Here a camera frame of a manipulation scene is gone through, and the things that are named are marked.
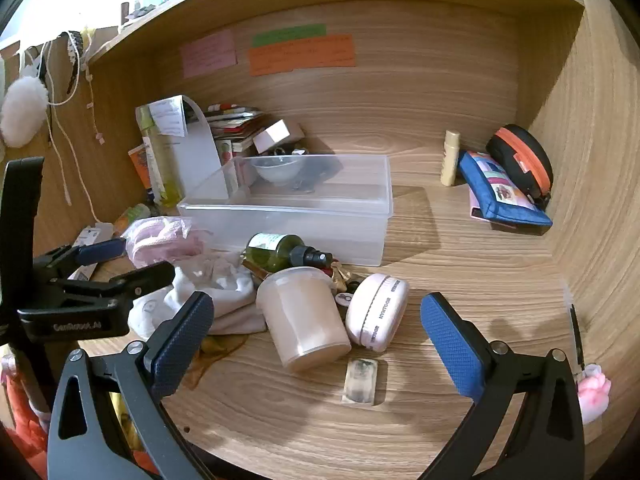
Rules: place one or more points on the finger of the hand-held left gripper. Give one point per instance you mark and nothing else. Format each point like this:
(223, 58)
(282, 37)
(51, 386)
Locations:
(145, 276)
(102, 251)

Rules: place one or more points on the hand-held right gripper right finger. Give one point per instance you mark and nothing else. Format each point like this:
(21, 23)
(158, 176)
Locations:
(452, 345)

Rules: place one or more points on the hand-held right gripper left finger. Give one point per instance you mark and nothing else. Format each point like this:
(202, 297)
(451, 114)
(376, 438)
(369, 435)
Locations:
(182, 345)

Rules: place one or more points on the white cloth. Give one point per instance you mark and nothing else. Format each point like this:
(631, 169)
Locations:
(225, 305)

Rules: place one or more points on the green glass bottle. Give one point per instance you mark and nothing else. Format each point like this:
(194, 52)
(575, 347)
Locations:
(272, 252)

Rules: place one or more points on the gold ornament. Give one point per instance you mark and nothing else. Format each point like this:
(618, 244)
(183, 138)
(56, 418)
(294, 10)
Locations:
(342, 272)

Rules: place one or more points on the clear plastic storage box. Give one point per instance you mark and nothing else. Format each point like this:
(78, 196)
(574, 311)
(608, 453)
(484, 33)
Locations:
(325, 220)

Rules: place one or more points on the wooden desktop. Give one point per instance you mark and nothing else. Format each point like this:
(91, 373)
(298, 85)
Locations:
(460, 265)

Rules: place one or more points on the white tag card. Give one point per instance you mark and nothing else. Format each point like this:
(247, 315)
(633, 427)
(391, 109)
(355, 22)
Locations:
(90, 242)

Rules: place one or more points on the pink cloth in plastic bag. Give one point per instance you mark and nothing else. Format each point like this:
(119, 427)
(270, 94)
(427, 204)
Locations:
(155, 240)

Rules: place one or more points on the small orange bottle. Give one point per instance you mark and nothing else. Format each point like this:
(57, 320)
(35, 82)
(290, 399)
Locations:
(127, 220)

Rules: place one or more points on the white round cosmetic case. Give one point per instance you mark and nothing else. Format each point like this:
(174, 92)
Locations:
(375, 310)

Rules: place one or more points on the orange packet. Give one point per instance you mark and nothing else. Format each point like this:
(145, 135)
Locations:
(139, 167)

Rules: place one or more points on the yellow garment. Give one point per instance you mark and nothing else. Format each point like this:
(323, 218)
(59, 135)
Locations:
(127, 422)

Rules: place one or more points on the yellow green bottle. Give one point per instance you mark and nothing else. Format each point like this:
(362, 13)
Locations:
(162, 175)

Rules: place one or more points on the small clear rectangular packet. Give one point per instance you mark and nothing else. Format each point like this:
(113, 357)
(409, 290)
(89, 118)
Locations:
(362, 381)

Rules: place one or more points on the pink plastic tub with lid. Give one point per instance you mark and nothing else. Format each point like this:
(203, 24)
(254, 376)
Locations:
(305, 317)

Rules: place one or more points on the pink paw toy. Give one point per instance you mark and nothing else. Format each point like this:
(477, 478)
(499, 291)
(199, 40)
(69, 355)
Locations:
(594, 392)

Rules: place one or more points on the blue patterned pencil pouch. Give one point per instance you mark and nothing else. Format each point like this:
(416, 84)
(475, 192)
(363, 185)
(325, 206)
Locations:
(505, 195)

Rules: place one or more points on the white fluffy pompom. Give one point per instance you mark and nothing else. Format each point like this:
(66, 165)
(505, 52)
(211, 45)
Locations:
(22, 112)

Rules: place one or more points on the white bowl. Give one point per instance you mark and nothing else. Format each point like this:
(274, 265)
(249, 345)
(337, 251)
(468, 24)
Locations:
(275, 170)

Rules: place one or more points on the stack of books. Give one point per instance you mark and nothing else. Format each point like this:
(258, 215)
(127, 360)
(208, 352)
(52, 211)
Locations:
(235, 127)

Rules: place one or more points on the pale yellow tube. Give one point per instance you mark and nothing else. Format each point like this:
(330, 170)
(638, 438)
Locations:
(450, 157)

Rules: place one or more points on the black hair claw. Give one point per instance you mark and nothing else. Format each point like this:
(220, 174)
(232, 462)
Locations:
(72, 65)

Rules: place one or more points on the small white box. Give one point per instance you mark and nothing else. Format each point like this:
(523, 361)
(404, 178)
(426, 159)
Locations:
(277, 135)

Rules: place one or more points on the black and orange round case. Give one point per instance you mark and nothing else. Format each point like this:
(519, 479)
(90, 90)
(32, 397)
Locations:
(520, 155)

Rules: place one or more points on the pink paper note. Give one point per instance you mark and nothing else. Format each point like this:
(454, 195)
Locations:
(209, 53)

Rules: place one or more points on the orange paper note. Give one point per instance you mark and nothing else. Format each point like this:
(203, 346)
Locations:
(302, 55)

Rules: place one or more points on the green paper note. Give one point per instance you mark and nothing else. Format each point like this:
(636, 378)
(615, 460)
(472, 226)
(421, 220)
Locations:
(289, 36)

